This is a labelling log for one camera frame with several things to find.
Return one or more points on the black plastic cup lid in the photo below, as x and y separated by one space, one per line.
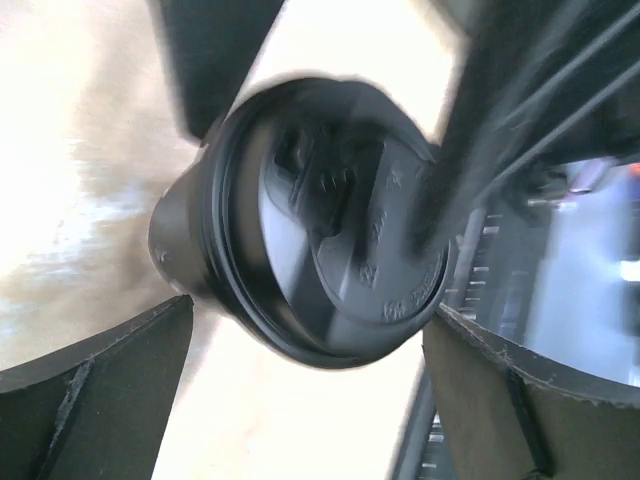
305 211

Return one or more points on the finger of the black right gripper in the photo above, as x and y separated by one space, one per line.
211 46
551 80

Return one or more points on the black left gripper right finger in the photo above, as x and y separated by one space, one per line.
511 413

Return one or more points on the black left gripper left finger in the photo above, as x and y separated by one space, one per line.
97 409

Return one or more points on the black paper coffee cup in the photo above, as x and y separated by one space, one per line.
175 238

